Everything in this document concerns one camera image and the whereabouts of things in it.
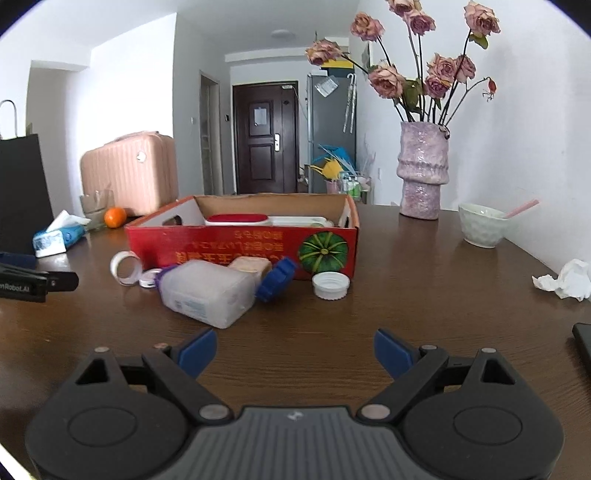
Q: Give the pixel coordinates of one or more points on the crumpled white tissue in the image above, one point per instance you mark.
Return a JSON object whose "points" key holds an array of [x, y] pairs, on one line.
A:
{"points": [[568, 279]]}

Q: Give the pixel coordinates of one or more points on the orange fruit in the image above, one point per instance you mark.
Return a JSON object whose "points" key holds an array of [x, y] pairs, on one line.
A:
{"points": [[115, 218]]}

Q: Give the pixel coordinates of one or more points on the white bottle cap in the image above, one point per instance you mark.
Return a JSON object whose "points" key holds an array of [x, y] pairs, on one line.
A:
{"points": [[330, 286]]}

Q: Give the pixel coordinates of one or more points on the translucent white plastic bottle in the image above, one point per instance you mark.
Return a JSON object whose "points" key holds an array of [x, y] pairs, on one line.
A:
{"points": [[207, 290]]}

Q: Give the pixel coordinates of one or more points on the black phone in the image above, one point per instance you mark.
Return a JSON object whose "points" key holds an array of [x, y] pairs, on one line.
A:
{"points": [[584, 346]]}

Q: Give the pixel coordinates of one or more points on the white ceramic bowl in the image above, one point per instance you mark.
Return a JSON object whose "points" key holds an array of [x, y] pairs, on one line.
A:
{"points": [[482, 228]]}

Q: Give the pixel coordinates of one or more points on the pink ceramic vase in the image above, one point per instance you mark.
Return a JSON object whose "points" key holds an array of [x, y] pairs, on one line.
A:
{"points": [[422, 175]]}

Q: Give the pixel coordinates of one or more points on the round ceiling light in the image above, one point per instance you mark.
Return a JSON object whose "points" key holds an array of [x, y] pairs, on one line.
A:
{"points": [[280, 33]]}

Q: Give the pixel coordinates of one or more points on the folded umbrella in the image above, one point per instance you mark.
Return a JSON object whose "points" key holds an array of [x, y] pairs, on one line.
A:
{"points": [[350, 106]]}

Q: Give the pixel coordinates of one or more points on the pink spoon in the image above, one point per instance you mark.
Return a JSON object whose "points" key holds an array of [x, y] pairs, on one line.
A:
{"points": [[524, 207]]}

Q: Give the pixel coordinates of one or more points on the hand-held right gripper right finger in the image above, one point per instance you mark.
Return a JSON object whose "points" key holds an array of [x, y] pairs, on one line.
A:
{"points": [[390, 353]]}

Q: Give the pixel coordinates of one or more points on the dark brown door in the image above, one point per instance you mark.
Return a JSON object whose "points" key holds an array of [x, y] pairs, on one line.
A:
{"points": [[265, 157]]}

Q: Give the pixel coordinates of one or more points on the white case with red top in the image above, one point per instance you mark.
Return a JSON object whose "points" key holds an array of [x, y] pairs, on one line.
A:
{"points": [[238, 218]]}

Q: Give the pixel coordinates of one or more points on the beige block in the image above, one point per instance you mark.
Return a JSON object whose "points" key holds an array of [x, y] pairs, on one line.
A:
{"points": [[249, 266]]}

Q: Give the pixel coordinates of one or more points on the blue and yellow feather toys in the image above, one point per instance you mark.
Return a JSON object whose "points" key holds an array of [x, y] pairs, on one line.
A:
{"points": [[332, 161]]}

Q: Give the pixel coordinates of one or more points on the black paper bag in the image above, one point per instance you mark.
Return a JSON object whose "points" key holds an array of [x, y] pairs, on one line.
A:
{"points": [[23, 194]]}

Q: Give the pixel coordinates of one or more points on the blue tissue pack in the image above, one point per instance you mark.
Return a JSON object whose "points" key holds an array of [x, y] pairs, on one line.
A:
{"points": [[55, 240]]}

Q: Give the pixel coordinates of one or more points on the yellow and dark box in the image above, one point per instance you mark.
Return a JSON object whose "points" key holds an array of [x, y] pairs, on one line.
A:
{"points": [[337, 64]]}

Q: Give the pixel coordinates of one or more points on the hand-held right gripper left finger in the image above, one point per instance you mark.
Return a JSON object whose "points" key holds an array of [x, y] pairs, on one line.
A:
{"points": [[202, 351]]}

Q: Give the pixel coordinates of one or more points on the small rack with bottles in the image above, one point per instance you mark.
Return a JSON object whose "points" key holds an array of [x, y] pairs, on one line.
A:
{"points": [[355, 184]]}

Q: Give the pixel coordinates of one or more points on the small white lid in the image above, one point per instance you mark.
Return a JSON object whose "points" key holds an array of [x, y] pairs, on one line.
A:
{"points": [[148, 279]]}

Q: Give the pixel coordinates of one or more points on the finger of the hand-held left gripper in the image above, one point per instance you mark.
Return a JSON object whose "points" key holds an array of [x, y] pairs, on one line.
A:
{"points": [[18, 260], [63, 281]]}

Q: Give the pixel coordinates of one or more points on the blue bottle cap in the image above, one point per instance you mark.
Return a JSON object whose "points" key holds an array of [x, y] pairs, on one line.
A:
{"points": [[277, 279]]}

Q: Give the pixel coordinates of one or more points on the red cardboard box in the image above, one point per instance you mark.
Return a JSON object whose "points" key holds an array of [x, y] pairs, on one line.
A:
{"points": [[221, 249]]}

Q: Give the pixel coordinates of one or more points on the clear glass container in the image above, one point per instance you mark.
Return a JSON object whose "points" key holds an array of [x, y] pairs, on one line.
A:
{"points": [[94, 203]]}

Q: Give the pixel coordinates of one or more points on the white plastic tray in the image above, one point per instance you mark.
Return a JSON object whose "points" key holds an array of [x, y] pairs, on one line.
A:
{"points": [[300, 220]]}

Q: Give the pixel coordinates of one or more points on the white tape roll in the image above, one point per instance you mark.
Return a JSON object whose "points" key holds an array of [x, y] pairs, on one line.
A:
{"points": [[121, 267]]}

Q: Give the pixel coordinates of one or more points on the dried pink roses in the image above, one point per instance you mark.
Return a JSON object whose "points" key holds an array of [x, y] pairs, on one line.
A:
{"points": [[385, 81]]}

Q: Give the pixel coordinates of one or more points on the grey refrigerator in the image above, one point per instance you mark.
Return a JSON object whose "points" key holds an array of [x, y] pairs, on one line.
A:
{"points": [[328, 124]]}

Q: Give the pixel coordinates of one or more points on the pink suitcase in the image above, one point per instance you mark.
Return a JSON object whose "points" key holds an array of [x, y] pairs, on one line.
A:
{"points": [[134, 173]]}

